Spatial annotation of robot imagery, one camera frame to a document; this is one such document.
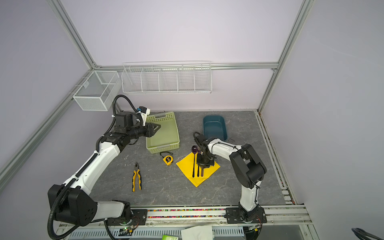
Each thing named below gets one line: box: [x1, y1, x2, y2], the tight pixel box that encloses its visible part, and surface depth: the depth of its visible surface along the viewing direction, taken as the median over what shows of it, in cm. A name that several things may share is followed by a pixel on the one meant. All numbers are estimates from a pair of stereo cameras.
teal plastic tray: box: [203, 114, 228, 141], surface depth 114 cm
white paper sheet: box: [181, 225, 213, 240], surface depth 65 cm
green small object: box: [162, 235, 179, 240], surface depth 68 cm
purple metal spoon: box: [191, 145, 198, 178], surface depth 98 cm
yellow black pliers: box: [132, 162, 142, 192], surface depth 88 cm
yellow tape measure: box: [159, 151, 174, 166], surface depth 93 cm
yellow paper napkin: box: [176, 152, 221, 188], surface depth 91 cm
